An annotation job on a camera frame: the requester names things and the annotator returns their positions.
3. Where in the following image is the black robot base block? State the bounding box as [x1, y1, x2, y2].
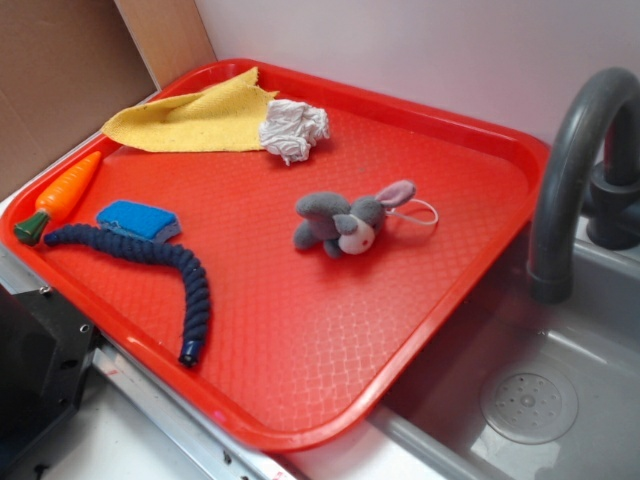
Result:
[1, 288, 99, 478]

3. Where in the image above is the orange toy carrot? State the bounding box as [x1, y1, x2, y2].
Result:
[13, 151, 102, 246]

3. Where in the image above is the grey plush bunny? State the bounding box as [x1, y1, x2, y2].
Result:
[293, 180, 439, 259]

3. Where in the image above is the red plastic tray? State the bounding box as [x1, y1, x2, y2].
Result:
[1, 63, 549, 452]

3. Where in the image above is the crumpled white cloth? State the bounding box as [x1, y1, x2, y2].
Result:
[258, 99, 330, 166]

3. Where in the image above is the yellow cloth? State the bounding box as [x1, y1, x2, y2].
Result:
[101, 67, 277, 153]

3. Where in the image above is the blue sponge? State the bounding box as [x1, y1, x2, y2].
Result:
[96, 200, 182, 243]

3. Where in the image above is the grey plastic sink basin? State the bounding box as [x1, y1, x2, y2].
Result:
[368, 214, 640, 480]

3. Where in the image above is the light wooden board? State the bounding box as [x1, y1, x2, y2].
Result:
[115, 0, 217, 90]

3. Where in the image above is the grey toy faucet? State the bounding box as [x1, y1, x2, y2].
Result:
[527, 67, 639, 304]

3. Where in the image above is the brown cardboard panel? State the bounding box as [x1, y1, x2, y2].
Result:
[1, 1, 156, 198]

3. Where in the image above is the dark blue braided rope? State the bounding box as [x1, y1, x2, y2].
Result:
[43, 223, 212, 369]

